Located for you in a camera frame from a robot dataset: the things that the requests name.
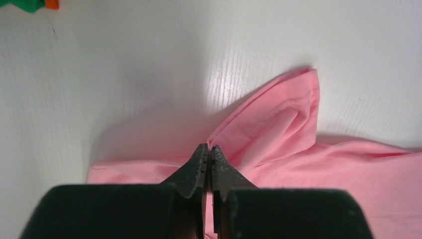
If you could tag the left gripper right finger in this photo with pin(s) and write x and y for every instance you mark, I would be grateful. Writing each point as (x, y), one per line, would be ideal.
(243, 211)

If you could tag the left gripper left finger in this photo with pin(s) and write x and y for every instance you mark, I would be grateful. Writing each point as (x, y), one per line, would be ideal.
(172, 209)

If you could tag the pink t-shirt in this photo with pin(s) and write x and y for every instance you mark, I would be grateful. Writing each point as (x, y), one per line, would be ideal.
(271, 139)

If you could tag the folded orange t-shirt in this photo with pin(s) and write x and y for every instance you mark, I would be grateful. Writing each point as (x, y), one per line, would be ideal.
(52, 4)

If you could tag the folded green t-shirt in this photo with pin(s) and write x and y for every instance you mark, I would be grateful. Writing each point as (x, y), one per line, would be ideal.
(30, 6)

